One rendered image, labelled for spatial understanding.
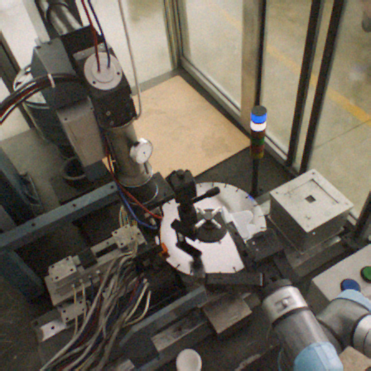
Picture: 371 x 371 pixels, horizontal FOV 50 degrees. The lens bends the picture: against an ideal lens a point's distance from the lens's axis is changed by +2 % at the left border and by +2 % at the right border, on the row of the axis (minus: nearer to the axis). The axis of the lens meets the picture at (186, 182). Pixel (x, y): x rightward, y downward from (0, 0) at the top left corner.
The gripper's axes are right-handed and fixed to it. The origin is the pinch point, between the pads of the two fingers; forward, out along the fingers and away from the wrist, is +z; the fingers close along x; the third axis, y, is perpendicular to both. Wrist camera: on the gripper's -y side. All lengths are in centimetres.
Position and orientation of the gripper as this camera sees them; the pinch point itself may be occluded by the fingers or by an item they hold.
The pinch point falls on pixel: (224, 218)
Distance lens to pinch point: 86.6
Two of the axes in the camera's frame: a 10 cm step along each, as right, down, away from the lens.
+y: 9.0, -4.3, 0.1
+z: -3.5, -7.1, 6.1
